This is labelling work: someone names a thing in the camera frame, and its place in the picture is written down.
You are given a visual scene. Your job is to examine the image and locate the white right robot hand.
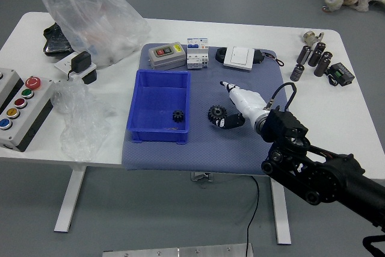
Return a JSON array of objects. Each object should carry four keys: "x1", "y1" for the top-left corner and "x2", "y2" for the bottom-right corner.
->
[{"x1": 215, "y1": 81, "x2": 266, "y2": 130}]

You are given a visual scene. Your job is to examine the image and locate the big black gear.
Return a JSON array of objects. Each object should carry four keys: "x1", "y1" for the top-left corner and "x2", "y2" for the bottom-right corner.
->
[{"x1": 206, "y1": 104, "x2": 228, "y2": 126}]

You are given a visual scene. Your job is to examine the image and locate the blue plastic box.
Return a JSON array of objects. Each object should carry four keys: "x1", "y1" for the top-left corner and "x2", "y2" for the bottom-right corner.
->
[{"x1": 128, "y1": 69, "x2": 192, "y2": 144}]

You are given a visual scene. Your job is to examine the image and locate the grey coloured-button control box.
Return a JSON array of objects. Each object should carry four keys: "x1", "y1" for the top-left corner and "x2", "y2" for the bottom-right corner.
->
[{"x1": 0, "y1": 76, "x2": 57, "y2": 153}]

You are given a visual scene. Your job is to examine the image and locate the blue-grey padded mat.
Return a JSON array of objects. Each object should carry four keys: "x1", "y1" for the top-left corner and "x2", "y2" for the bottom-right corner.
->
[{"x1": 121, "y1": 42, "x2": 290, "y2": 177}]

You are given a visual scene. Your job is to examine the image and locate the white circuit breaker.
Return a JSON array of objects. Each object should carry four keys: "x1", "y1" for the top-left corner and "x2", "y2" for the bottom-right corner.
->
[{"x1": 185, "y1": 37, "x2": 210, "y2": 70}]

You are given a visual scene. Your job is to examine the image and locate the silver metal fitting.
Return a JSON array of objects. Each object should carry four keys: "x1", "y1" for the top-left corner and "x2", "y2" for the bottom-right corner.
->
[{"x1": 302, "y1": 31, "x2": 327, "y2": 45}]

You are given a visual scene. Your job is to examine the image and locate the black module green terminals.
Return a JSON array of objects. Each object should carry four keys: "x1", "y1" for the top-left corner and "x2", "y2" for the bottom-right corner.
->
[{"x1": 325, "y1": 62, "x2": 356, "y2": 87}]

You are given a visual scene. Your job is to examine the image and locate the white table leg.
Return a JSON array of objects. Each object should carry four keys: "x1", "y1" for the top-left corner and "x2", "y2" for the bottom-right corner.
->
[
  {"x1": 269, "y1": 175, "x2": 292, "y2": 246},
  {"x1": 54, "y1": 162, "x2": 88, "y2": 234}
]

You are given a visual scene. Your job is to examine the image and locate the small black block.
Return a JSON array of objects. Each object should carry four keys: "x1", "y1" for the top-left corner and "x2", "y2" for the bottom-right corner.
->
[{"x1": 81, "y1": 70, "x2": 98, "y2": 85}]

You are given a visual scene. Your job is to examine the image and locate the large clear plastic bag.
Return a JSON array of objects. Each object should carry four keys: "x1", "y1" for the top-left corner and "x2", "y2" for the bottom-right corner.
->
[{"x1": 37, "y1": 0, "x2": 152, "y2": 70}]

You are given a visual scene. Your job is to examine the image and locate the crumpled clear plastic bag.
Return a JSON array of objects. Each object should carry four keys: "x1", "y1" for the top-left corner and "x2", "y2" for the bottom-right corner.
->
[{"x1": 51, "y1": 78, "x2": 119, "y2": 163}]

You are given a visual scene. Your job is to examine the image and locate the black power adapter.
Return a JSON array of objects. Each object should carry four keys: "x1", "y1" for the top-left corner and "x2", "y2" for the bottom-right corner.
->
[{"x1": 66, "y1": 51, "x2": 93, "y2": 81}]

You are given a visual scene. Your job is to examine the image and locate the white flat plate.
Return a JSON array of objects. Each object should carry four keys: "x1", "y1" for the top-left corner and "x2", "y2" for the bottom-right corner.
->
[{"x1": 54, "y1": 52, "x2": 98, "y2": 78}]

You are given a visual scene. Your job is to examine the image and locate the black plastic tray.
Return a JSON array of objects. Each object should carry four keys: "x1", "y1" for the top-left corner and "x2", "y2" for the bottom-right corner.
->
[{"x1": 43, "y1": 23, "x2": 75, "y2": 57}]

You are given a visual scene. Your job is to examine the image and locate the white wall switch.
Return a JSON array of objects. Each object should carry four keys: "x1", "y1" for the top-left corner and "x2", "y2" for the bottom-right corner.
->
[{"x1": 223, "y1": 46, "x2": 257, "y2": 72}]

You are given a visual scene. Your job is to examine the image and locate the black adapter with wires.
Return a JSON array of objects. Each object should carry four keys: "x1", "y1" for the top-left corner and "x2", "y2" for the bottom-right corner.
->
[{"x1": 254, "y1": 49, "x2": 285, "y2": 67}]

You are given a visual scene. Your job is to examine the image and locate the black coiled cable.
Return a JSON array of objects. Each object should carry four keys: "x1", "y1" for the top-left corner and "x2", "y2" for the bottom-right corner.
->
[{"x1": 215, "y1": 47, "x2": 229, "y2": 63}]

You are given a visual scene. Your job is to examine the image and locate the metal bracket under table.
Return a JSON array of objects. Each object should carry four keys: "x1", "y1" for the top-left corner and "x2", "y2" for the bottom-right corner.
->
[{"x1": 189, "y1": 172, "x2": 215, "y2": 183}]

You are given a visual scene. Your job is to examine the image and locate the grey push-button switch box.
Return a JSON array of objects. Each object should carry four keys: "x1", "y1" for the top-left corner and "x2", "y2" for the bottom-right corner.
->
[{"x1": 147, "y1": 42, "x2": 186, "y2": 70}]

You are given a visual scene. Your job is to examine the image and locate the black floor cable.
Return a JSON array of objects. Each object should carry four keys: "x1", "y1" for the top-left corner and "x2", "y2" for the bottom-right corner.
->
[{"x1": 245, "y1": 175, "x2": 260, "y2": 257}]

